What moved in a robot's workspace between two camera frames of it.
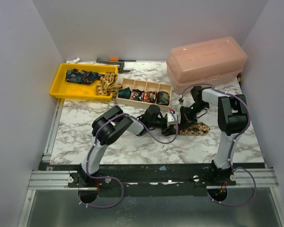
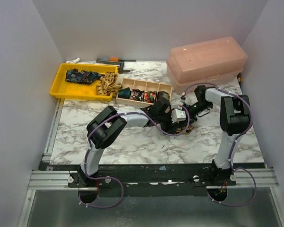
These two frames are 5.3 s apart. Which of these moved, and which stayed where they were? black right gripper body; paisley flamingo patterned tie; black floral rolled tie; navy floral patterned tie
Moved: paisley flamingo patterned tie
Stayed: navy floral patterned tie; black floral rolled tie; black right gripper body
